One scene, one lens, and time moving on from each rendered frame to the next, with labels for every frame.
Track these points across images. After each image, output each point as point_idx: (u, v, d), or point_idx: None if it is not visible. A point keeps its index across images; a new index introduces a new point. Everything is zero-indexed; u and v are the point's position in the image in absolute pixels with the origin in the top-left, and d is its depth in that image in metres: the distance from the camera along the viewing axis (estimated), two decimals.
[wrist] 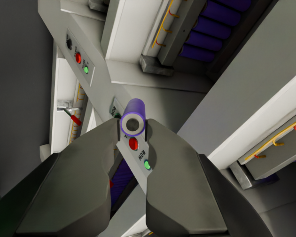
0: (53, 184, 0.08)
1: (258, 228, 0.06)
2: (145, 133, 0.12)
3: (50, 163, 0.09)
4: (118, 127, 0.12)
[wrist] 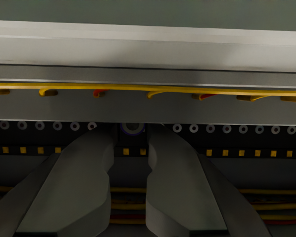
0: (53, 184, 0.08)
1: (258, 228, 0.06)
2: (145, 133, 0.12)
3: (50, 163, 0.09)
4: (118, 127, 0.12)
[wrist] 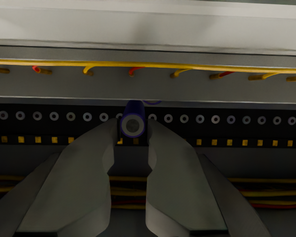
0: (53, 184, 0.08)
1: (258, 228, 0.06)
2: (145, 133, 0.12)
3: (50, 163, 0.09)
4: (118, 127, 0.12)
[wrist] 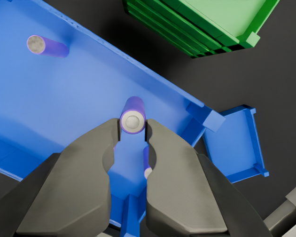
0: (53, 184, 0.08)
1: (258, 228, 0.06)
2: (145, 133, 0.12)
3: (50, 163, 0.09)
4: (118, 127, 0.12)
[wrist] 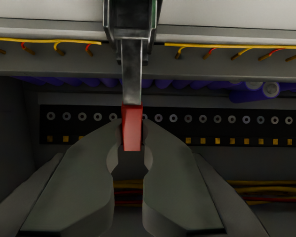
0: (58, 183, 0.08)
1: (254, 226, 0.06)
2: (141, 133, 0.12)
3: (55, 162, 0.09)
4: None
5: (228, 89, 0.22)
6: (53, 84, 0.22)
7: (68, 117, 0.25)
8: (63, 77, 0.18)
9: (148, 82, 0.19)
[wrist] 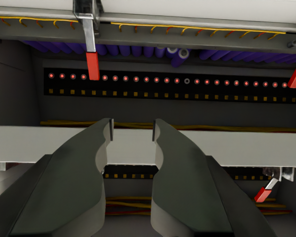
0: (46, 185, 0.07)
1: (265, 233, 0.06)
2: (153, 133, 0.13)
3: (42, 165, 0.08)
4: (111, 127, 0.12)
5: (167, 56, 0.34)
6: (52, 51, 0.33)
7: (63, 76, 0.37)
8: (59, 44, 0.29)
9: (112, 50, 0.31)
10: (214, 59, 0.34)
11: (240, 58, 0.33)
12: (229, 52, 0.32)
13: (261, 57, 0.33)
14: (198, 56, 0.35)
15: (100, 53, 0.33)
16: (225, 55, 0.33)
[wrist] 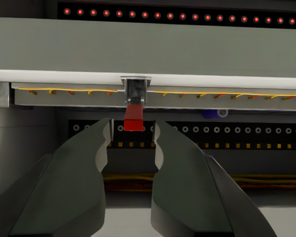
0: (46, 185, 0.07)
1: (265, 233, 0.06)
2: (153, 133, 0.13)
3: (42, 165, 0.08)
4: (111, 127, 0.12)
5: (202, 109, 0.32)
6: (80, 107, 0.32)
7: None
8: None
9: (144, 107, 0.29)
10: (248, 110, 0.33)
11: (276, 110, 0.32)
12: None
13: None
14: None
15: None
16: None
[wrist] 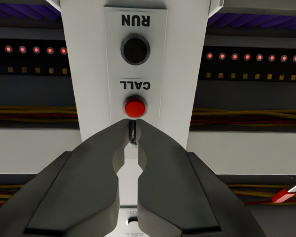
0: (64, 182, 0.08)
1: (248, 222, 0.06)
2: (134, 133, 0.12)
3: (62, 161, 0.09)
4: (130, 128, 0.12)
5: None
6: (220, 26, 0.26)
7: (211, 56, 0.30)
8: (256, 17, 0.22)
9: None
10: None
11: None
12: None
13: None
14: None
15: (283, 27, 0.26)
16: None
